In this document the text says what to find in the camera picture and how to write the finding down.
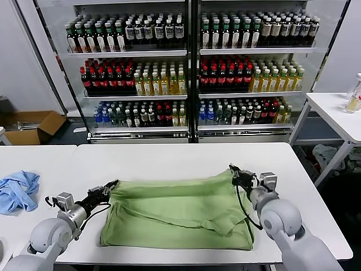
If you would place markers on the light green polo shirt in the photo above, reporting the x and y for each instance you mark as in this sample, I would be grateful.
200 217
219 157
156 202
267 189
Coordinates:
169 214

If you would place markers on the grey rounded object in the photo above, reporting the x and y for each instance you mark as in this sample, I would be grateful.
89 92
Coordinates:
1 251

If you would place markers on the small dark-label tea bottle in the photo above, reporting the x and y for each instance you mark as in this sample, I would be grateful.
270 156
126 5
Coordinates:
152 116
249 113
257 113
144 116

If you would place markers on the small yellow tea bottle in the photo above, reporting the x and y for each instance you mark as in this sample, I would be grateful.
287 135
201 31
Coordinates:
288 114
280 115
175 118
182 118

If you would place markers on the silver metal rods bundle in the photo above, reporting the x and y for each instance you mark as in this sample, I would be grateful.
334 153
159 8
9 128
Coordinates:
26 125

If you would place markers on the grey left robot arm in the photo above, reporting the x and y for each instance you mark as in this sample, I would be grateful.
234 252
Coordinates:
48 234

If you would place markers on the small white side table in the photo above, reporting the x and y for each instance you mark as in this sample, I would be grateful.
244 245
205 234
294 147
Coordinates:
330 110

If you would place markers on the white cabinet shelf board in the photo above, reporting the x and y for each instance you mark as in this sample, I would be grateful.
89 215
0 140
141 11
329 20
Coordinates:
127 54
253 51
248 95
135 98
141 129
242 127

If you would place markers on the glass jar yellowish contents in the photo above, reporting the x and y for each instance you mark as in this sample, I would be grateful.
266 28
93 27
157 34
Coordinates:
352 105

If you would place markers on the open brown cardboard box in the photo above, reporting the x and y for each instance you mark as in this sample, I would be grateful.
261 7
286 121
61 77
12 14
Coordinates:
25 138

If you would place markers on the small blue water bottle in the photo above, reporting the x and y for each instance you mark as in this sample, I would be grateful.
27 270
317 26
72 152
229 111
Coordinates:
210 118
105 119
202 118
97 119

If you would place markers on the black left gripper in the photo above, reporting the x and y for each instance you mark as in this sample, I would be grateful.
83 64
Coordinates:
93 203

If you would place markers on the small white-label tea bottle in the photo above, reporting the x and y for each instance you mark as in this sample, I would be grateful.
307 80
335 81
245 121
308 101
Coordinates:
242 116
234 117
136 119
129 119

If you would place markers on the white-capped dark-label tea bottle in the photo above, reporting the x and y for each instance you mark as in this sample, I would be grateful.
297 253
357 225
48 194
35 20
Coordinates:
314 32
179 32
304 32
169 32
149 33
129 34
139 33
295 32
159 33
285 33

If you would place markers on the clear bottle white cap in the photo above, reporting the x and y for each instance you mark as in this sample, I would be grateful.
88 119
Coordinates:
358 80

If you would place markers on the white glass-door drinks cabinet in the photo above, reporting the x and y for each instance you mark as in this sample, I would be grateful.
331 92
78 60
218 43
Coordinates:
242 137
127 139

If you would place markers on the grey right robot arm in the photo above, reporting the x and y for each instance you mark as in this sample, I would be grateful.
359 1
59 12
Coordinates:
282 220

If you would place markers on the white-capped beige-label tea bottle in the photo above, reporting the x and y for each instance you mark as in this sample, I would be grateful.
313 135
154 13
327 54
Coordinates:
265 33
275 33

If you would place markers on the crumpled light blue shirt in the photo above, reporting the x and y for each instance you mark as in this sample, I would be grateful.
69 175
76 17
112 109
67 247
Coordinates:
17 194

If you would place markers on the small red-capped cola bottle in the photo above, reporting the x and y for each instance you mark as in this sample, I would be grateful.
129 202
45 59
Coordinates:
160 116
273 112
265 113
168 116

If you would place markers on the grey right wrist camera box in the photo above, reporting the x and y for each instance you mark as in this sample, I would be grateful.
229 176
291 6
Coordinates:
268 182

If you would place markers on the green-capped white-label tea bottle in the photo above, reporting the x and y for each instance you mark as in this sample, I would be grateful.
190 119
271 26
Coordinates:
72 39
206 35
91 38
120 37
110 38
101 38
226 35
215 35
246 35
81 39
236 35
255 35

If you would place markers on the dark blurry bag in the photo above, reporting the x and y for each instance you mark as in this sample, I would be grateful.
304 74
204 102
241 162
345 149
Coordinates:
7 108

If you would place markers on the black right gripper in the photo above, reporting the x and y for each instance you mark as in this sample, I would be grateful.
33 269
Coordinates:
248 183

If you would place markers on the white paper scrap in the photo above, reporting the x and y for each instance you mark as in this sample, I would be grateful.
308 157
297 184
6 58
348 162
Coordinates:
79 130

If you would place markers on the white stool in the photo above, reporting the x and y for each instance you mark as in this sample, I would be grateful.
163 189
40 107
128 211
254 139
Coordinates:
4 138

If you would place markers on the small clear water bottle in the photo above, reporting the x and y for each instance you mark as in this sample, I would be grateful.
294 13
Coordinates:
219 116
120 118
226 115
113 119

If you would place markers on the white crumpled garment pile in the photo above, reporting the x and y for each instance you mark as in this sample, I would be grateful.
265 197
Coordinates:
327 155

